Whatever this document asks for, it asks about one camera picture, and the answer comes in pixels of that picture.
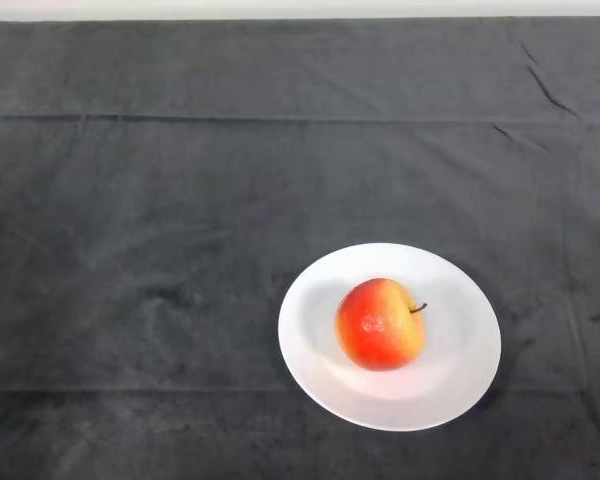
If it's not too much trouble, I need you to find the black cloth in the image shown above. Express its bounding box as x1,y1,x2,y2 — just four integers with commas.
0,18,600,480

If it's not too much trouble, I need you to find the red yellow apple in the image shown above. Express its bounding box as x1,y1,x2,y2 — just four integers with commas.
334,277,429,372

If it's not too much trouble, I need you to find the white round plate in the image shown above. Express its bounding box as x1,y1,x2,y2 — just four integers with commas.
277,242,503,433

